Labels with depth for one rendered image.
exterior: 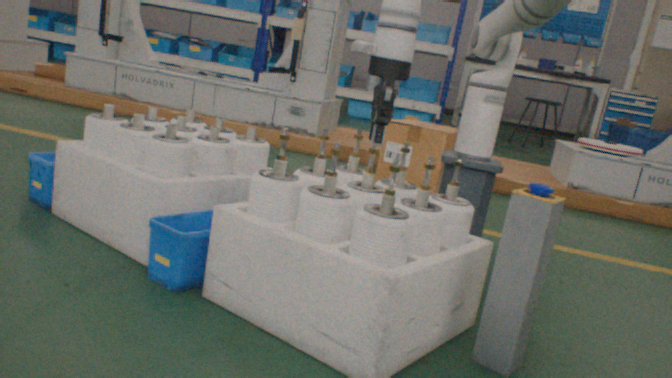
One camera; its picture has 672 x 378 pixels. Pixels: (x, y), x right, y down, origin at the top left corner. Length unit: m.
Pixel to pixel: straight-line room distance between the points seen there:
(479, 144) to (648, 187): 1.74
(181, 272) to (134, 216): 0.20
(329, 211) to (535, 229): 0.34
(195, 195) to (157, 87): 2.08
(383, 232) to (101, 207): 0.70
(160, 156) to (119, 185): 0.12
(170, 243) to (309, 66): 2.07
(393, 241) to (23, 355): 0.55
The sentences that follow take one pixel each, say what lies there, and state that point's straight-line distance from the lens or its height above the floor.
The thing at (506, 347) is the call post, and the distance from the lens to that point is 1.08.
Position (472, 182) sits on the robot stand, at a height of 0.25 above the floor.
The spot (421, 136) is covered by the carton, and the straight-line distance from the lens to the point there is 2.14.
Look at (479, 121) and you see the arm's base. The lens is 1.45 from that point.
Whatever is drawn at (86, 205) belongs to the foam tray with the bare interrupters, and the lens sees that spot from 1.43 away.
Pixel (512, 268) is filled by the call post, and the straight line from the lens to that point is 1.04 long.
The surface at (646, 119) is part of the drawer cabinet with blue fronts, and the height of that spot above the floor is 0.45.
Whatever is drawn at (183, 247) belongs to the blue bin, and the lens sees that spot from 1.12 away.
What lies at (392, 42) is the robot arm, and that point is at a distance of 1.05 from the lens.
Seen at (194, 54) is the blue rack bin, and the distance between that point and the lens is 6.16.
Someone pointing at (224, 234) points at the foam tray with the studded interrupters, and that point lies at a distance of 1.08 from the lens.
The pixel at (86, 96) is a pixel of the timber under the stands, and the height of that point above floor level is 0.06.
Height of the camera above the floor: 0.47
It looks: 12 degrees down
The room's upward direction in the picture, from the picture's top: 10 degrees clockwise
